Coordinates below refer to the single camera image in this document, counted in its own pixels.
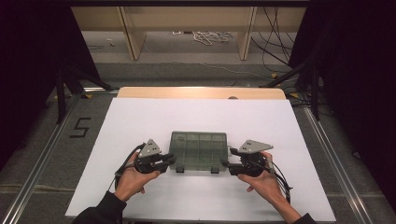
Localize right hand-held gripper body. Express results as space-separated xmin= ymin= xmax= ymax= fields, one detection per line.
xmin=234 ymin=139 xmax=275 ymax=178

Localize right hand-held gripper black cable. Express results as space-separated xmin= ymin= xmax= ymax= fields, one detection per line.
xmin=263 ymin=158 xmax=294 ymax=205

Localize black metal stand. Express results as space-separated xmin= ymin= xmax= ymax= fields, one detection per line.
xmin=55 ymin=60 xmax=114 ymax=125
xmin=261 ymin=57 xmax=322 ymax=122

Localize short metal floor rail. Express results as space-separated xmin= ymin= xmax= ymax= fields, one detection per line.
xmin=81 ymin=86 xmax=120 ymax=95

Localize person's left hand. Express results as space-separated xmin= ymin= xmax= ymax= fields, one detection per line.
xmin=114 ymin=151 xmax=162 ymax=203

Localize person's right hand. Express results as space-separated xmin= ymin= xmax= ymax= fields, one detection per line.
xmin=237 ymin=150 xmax=292 ymax=208

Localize black wall cable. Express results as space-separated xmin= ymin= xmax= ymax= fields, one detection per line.
xmin=261 ymin=6 xmax=296 ymax=74
xmin=250 ymin=36 xmax=292 ymax=68

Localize long metal floor rail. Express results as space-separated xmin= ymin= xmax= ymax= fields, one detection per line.
xmin=302 ymin=106 xmax=375 ymax=224
xmin=0 ymin=92 xmax=83 ymax=224

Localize white rope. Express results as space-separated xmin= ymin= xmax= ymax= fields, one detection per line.
xmin=191 ymin=30 xmax=233 ymax=47

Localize grey clear plastic compartment box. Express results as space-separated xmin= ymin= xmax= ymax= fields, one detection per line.
xmin=168 ymin=131 xmax=233 ymax=175

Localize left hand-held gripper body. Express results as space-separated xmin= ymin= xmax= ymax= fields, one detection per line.
xmin=134 ymin=138 xmax=169 ymax=175

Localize hand-held gripper black cable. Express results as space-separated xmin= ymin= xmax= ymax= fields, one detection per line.
xmin=113 ymin=142 xmax=148 ymax=191
xmin=263 ymin=158 xmax=294 ymax=205

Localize light wooden shelf unit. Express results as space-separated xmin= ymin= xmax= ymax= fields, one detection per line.
xmin=70 ymin=6 xmax=307 ymax=62

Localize left hand-held gripper black cable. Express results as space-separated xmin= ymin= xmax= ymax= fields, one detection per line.
xmin=113 ymin=142 xmax=148 ymax=191

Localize black curtain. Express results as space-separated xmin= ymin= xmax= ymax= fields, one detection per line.
xmin=0 ymin=0 xmax=102 ymax=169
xmin=288 ymin=0 xmax=396 ymax=213

